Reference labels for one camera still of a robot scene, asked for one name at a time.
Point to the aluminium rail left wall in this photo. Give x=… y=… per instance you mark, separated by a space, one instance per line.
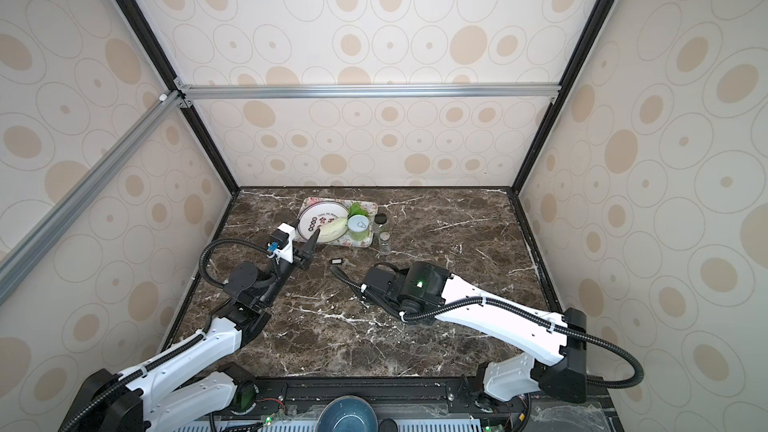
x=37 y=243

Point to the dark lid spice jar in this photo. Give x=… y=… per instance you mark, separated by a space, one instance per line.
x=381 y=223

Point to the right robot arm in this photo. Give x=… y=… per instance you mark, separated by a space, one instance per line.
x=552 y=346

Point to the blue bowl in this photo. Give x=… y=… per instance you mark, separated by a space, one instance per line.
x=347 y=414

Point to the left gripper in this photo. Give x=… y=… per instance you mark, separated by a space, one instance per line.
x=306 y=254

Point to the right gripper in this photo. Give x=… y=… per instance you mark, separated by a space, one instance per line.
x=403 y=275

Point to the pale green cabbage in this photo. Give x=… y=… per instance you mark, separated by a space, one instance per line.
x=332 y=230

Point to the floral rectangular tray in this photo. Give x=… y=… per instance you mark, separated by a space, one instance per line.
x=345 y=241

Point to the horizontal aluminium rail back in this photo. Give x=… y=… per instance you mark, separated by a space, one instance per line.
x=372 y=91

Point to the small clear glass bottle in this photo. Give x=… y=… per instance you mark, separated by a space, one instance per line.
x=384 y=241

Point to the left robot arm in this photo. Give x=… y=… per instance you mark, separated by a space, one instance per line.
x=162 y=393

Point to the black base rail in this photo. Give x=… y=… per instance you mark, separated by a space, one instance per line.
x=404 y=404

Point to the green leafy vegetable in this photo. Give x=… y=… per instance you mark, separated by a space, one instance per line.
x=356 y=209

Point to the black vertical frame post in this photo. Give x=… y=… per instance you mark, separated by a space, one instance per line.
x=594 y=24
x=137 y=21

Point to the white plate with red text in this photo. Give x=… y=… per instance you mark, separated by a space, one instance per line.
x=315 y=214

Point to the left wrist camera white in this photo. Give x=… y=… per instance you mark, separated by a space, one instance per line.
x=280 y=243

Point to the black vertical frame post left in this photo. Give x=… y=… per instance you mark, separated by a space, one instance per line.
x=137 y=21

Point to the black vertical frame post right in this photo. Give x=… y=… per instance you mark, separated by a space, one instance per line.
x=594 y=24

